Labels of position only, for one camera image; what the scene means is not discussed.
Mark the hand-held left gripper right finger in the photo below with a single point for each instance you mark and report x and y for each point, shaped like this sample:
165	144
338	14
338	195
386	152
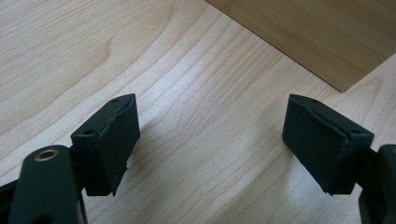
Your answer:
323	146

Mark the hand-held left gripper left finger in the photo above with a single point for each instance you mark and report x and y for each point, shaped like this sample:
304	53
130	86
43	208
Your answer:
106	146

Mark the brown bamboo board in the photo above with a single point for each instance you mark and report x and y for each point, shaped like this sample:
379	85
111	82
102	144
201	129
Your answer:
311	34

